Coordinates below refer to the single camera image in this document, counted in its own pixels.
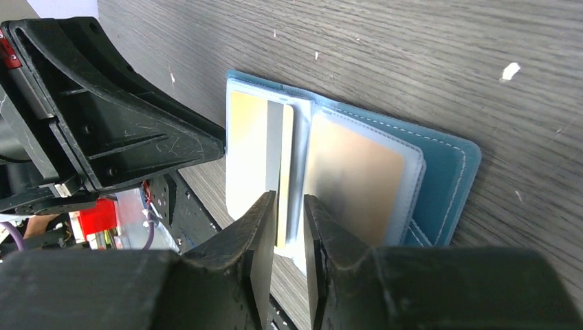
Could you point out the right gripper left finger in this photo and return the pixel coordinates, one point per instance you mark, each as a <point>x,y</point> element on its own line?
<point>233,270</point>

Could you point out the blue card holder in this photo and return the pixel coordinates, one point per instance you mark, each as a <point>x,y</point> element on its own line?
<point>435,184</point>

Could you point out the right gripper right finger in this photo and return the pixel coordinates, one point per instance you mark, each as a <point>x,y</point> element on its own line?
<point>343,291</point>

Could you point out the gold credit card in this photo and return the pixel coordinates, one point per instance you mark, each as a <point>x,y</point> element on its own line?
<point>356,178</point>
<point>258,159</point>

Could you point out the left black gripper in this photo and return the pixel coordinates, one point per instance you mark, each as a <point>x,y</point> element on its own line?
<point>80,119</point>

